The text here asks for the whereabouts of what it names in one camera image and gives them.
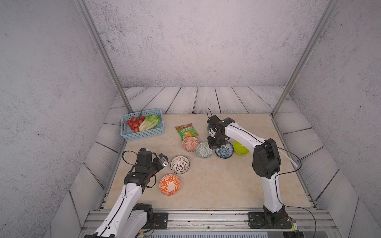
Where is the blue floral bowl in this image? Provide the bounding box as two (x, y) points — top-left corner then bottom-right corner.
(214, 141), (234, 159)

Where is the grey green patterned bowl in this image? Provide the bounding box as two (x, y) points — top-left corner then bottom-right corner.
(195, 141), (214, 159)

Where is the white brown lattice bowl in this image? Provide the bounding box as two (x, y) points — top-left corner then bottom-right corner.
(171, 156), (190, 175)

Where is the red patterned bowl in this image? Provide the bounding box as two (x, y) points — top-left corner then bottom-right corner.
(182, 136), (199, 152)

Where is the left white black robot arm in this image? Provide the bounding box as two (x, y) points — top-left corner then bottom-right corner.
(85, 148), (168, 238)

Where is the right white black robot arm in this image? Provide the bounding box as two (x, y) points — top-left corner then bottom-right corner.
(207, 115), (288, 227)

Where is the lime green bowl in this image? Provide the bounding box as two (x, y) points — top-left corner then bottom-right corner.
(233, 141), (250, 156)

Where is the orange floral bowl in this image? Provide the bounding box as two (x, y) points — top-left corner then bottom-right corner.
(159, 174), (181, 196)

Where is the green snack bag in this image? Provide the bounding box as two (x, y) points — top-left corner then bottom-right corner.
(176, 124), (198, 140)

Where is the green lettuce head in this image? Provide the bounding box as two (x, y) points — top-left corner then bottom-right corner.
(140, 115), (161, 131)

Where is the light blue plastic basket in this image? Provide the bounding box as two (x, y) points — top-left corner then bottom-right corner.
(120, 108), (164, 141)

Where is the red cherry tomatoes bunch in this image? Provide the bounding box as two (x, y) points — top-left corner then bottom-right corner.
(126, 116), (146, 133)

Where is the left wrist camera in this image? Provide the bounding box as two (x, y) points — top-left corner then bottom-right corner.
(136, 148), (152, 167)

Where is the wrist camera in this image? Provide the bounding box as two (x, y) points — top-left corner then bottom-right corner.
(207, 115), (220, 132)
(136, 148), (152, 167)

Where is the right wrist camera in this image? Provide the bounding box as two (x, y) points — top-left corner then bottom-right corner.
(207, 115), (220, 132)

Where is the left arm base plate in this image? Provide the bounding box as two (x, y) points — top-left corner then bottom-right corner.
(142, 212), (168, 231)

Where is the white cable strip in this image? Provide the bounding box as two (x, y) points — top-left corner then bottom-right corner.
(278, 148), (299, 168)

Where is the aluminium rail front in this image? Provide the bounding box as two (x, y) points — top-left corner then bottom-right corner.
(78, 209), (340, 238)

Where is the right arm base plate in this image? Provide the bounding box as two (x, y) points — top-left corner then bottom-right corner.
(248, 212), (293, 230)

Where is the right aluminium frame post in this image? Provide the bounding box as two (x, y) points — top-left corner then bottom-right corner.
(271, 0), (339, 119)

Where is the aluminium frame post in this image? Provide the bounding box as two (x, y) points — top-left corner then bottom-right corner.
(75, 0), (133, 113)
(271, 0), (339, 119)

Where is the left aluminium frame post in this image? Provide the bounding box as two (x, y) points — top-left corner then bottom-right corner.
(75, 0), (133, 113)

